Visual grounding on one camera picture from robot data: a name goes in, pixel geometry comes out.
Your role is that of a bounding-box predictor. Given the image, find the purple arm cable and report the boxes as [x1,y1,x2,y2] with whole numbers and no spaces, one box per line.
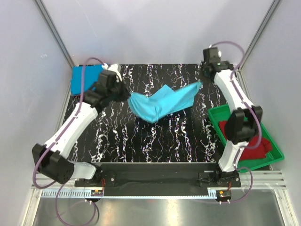
[209,41,263,203]
[34,57,106,225]

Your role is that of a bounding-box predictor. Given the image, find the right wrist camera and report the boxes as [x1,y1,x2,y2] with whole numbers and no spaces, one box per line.
[203,47,222,64]

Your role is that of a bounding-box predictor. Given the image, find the folded blue t shirt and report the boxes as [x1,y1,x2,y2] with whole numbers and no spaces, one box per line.
[71,64,109,96]

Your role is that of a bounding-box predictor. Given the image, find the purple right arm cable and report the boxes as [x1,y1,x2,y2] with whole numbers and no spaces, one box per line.
[209,41,263,203]

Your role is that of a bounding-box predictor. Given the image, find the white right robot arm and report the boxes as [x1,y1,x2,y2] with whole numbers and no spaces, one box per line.
[201,60,263,174]

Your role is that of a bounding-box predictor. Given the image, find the green plastic tray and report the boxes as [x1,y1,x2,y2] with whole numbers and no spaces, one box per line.
[208,105,284,170]

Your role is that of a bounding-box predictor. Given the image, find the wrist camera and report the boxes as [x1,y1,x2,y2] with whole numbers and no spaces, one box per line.
[102,64,122,80]
[203,47,222,64]

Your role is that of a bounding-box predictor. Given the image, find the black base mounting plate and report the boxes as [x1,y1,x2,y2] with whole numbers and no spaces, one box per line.
[75,162,241,199]

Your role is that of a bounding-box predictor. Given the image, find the light blue t shirt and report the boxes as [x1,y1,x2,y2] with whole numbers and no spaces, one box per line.
[128,81,202,123]

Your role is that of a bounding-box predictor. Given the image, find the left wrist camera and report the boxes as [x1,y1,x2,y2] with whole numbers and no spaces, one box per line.
[102,64,122,80]

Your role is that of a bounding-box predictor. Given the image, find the red t shirt in tray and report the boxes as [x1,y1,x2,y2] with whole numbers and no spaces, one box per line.
[217,121,273,161]

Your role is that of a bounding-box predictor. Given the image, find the white slotted cable duct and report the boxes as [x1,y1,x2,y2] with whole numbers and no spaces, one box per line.
[41,188,103,198]

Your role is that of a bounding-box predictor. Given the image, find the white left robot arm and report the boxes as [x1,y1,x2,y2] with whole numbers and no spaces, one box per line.
[32,64,130,184]

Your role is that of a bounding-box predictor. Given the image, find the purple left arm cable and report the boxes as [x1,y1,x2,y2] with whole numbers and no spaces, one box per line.
[34,57,106,225]

